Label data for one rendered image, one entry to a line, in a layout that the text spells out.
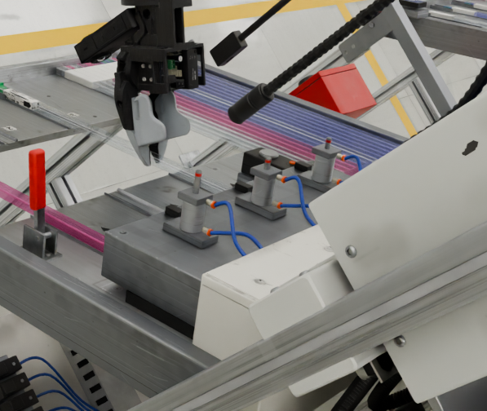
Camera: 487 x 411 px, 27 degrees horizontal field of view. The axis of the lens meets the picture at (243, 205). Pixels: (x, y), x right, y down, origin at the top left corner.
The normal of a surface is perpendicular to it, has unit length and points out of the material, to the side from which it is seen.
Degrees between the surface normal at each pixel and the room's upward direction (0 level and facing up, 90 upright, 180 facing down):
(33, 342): 0
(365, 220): 90
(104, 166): 0
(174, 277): 90
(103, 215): 43
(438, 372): 90
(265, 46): 0
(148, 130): 90
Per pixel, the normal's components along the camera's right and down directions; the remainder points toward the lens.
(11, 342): 0.63, -0.43
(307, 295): -0.62, 0.23
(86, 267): 0.15, -0.91
